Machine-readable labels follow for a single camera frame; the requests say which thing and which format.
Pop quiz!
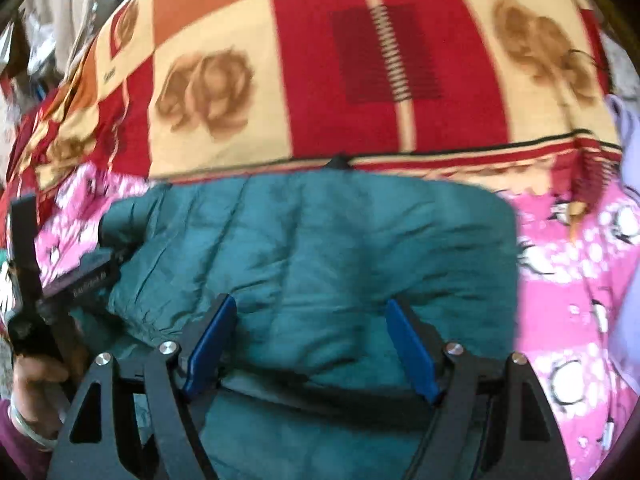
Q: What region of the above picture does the silver bangle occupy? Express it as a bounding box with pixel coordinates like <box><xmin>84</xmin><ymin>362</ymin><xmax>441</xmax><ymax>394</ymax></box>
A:
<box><xmin>9</xmin><ymin>400</ymin><xmax>60</xmax><ymax>450</ymax></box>

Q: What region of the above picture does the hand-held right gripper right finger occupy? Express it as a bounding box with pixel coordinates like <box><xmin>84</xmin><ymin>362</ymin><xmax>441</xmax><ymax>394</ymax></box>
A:
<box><xmin>385</xmin><ymin>299</ymin><xmax>573</xmax><ymax>480</ymax></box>

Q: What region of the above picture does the green puffer jacket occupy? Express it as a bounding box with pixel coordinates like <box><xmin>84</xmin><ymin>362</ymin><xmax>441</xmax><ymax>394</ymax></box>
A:
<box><xmin>70</xmin><ymin>155</ymin><xmax>522</xmax><ymax>480</ymax></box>

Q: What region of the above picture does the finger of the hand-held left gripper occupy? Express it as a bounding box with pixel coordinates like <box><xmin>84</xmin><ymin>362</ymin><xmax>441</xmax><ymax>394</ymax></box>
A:
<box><xmin>100</xmin><ymin>240</ymin><xmax>135</xmax><ymax>264</ymax></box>

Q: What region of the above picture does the red checkered rose quilt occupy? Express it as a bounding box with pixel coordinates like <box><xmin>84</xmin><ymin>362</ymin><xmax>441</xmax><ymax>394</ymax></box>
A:
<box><xmin>7</xmin><ymin>0</ymin><xmax>625</xmax><ymax>198</ymax></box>

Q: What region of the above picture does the pink penguin bedsheet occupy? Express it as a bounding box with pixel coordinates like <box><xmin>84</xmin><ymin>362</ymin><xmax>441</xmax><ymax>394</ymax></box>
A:
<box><xmin>0</xmin><ymin>160</ymin><xmax>640</xmax><ymax>480</ymax></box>

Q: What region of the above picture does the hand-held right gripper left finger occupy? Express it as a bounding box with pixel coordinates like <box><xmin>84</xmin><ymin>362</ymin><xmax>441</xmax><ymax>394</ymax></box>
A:
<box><xmin>47</xmin><ymin>294</ymin><xmax>238</xmax><ymax>480</ymax></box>

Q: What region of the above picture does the lavender jacket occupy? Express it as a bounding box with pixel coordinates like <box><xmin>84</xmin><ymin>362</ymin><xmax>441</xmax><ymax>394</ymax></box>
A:
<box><xmin>602</xmin><ymin>94</ymin><xmax>640</xmax><ymax>391</ymax></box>

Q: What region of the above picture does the person's left forearm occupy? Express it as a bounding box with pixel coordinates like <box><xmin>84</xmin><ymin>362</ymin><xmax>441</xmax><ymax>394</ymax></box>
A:
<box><xmin>0</xmin><ymin>400</ymin><xmax>53</xmax><ymax>480</ymax></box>

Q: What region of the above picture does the person's left hand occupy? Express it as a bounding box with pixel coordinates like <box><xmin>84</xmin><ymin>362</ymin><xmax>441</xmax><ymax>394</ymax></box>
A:
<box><xmin>12</xmin><ymin>340</ymin><xmax>88</xmax><ymax>438</ymax></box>

